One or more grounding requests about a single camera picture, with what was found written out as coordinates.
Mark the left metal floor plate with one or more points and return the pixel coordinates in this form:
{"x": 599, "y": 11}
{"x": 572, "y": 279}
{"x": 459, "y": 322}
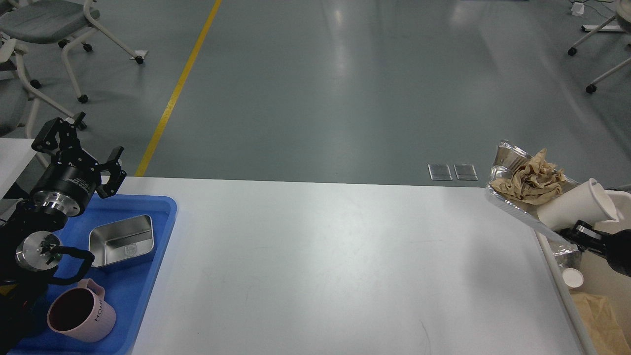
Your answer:
{"x": 440, "y": 172}

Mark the white paper cup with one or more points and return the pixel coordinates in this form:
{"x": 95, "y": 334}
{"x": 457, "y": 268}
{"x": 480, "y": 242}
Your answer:
{"x": 587, "y": 202}

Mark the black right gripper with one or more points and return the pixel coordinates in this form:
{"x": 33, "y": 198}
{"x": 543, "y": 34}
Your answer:
{"x": 616, "y": 247}

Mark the grey office chair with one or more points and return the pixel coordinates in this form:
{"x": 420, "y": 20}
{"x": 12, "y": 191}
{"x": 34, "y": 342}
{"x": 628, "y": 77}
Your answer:
{"x": 63, "y": 22}

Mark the small white side table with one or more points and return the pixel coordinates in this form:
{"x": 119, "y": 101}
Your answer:
{"x": 18, "y": 164}

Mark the pink ribbed mug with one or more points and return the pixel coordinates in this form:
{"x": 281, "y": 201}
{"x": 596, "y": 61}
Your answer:
{"x": 82, "y": 313}

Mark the right metal floor plate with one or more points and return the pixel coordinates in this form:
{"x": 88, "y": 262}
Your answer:
{"x": 465, "y": 172}

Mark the metal floor plate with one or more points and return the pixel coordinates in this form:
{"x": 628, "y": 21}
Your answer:
{"x": 465, "y": 172}
{"x": 440, "y": 172}

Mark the blue plastic tray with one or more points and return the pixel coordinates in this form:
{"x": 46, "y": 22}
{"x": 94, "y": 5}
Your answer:
{"x": 127, "y": 288}

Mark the beige plastic waste bin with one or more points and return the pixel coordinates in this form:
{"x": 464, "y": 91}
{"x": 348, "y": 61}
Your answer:
{"x": 601, "y": 280}

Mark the brown paper bag in bin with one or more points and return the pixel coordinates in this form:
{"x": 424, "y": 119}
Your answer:
{"x": 599, "y": 319}

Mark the small white cup in bin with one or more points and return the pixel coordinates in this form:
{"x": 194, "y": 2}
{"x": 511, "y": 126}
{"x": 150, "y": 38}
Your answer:
{"x": 572, "y": 277}

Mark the aluminium foil container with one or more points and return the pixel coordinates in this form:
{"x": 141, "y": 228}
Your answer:
{"x": 508, "y": 158}

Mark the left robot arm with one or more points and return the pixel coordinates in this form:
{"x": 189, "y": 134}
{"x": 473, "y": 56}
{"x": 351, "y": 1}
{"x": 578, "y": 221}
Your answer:
{"x": 32, "y": 256}

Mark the crumpled foil in bin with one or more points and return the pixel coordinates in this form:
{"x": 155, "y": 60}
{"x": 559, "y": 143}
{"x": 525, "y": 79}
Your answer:
{"x": 566, "y": 256}

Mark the brown paper napkin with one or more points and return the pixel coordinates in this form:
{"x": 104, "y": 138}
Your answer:
{"x": 534, "y": 183}

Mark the stainless steel rectangular tray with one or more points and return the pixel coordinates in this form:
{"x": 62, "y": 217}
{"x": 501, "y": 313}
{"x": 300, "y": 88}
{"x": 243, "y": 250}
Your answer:
{"x": 122, "y": 244}

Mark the white chair frame left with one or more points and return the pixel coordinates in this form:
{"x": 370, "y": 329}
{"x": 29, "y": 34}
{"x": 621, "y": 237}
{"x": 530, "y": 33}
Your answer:
{"x": 20, "y": 100}

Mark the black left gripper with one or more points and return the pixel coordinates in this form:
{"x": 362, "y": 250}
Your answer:
{"x": 67, "y": 185}

